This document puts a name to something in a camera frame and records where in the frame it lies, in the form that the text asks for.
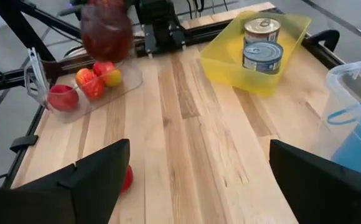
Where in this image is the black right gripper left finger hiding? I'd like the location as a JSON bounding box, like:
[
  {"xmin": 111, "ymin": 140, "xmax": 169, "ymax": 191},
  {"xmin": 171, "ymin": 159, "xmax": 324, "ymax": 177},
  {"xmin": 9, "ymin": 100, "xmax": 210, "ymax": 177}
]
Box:
[{"xmin": 57, "ymin": 138, "xmax": 131, "ymax": 224}]

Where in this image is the clear plastic bin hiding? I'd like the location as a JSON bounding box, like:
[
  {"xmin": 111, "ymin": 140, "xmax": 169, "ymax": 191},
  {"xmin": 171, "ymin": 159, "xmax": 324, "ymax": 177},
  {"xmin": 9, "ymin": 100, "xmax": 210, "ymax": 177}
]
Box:
[{"xmin": 319, "ymin": 57, "xmax": 361, "ymax": 180}]

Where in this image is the dark red wrinkled fruit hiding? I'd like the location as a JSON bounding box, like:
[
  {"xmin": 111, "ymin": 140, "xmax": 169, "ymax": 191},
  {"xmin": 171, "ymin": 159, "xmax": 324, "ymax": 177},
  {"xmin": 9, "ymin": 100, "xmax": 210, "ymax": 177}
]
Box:
[{"xmin": 80, "ymin": 0, "xmax": 135, "ymax": 63}]

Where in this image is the black frame clamp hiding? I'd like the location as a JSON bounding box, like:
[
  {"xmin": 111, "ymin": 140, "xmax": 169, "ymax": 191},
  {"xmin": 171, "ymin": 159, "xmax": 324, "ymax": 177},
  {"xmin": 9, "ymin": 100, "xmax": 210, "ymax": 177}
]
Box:
[
  {"xmin": 9, "ymin": 134, "xmax": 40, "ymax": 153},
  {"xmin": 304, "ymin": 29, "xmax": 340, "ymax": 52}
]

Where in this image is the clear plastic tray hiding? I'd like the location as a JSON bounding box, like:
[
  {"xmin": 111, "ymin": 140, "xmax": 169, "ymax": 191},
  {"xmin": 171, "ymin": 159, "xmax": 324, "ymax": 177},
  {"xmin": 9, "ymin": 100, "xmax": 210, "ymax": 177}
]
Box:
[{"xmin": 24, "ymin": 47, "xmax": 144, "ymax": 124}]

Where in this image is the white round object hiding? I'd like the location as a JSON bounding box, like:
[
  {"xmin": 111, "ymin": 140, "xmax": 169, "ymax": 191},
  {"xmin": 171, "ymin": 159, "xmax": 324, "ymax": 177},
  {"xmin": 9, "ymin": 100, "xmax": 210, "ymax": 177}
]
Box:
[{"xmin": 243, "ymin": 17, "xmax": 282, "ymax": 46}]

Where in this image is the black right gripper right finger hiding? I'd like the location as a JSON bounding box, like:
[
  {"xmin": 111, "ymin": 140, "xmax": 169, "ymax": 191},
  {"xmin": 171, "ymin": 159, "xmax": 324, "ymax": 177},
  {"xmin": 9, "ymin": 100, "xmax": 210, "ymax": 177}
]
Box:
[{"xmin": 268, "ymin": 139, "xmax": 361, "ymax": 224}]

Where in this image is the silver tin can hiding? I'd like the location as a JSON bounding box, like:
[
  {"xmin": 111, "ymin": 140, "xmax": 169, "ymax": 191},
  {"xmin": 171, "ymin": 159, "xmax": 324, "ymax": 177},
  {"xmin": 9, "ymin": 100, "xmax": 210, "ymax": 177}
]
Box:
[{"xmin": 241, "ymin": 41, "xmax": 284, "ymax": 75}]

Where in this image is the yellow plastic bin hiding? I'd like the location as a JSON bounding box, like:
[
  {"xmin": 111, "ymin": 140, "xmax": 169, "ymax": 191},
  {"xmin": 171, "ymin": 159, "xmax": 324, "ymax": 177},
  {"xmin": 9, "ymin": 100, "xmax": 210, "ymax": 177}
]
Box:
[{"xmin": 200, "ymin": 11, "xmax": 312, "ymax": 96}]

